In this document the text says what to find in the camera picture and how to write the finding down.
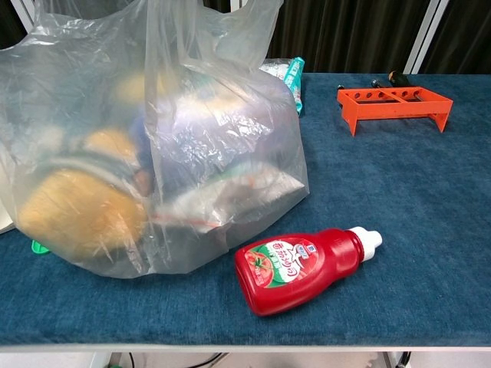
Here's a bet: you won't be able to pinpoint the blue table cloth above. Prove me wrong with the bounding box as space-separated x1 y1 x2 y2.
0 72 491 348

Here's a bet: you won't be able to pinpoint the white plastic bag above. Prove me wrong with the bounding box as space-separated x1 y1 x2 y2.
0 199 16 235

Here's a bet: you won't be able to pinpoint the teal white snack packet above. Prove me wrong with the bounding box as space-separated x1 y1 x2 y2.
260 56 306 117

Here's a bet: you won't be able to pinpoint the orange plastic tool rack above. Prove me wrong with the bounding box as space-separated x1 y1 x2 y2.
336 86 454 136

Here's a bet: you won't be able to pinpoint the clear plastic shopping bag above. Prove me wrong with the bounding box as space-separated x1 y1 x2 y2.
0 0 311 280

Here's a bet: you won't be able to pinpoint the red ketchup bottle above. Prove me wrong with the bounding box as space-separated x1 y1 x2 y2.
234 226 384 317

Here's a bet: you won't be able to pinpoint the black cable under table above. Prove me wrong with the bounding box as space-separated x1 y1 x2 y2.
183 351 228 368

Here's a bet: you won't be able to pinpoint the white metal frame post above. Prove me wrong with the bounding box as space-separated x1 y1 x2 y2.
14 0 39 28
404 0 450 74

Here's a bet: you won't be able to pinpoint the black pleated curtain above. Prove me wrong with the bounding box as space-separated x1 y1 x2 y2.
0 0 491 74

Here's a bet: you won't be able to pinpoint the black screwdriver handles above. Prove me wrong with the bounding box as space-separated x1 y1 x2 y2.
387 70 411 88

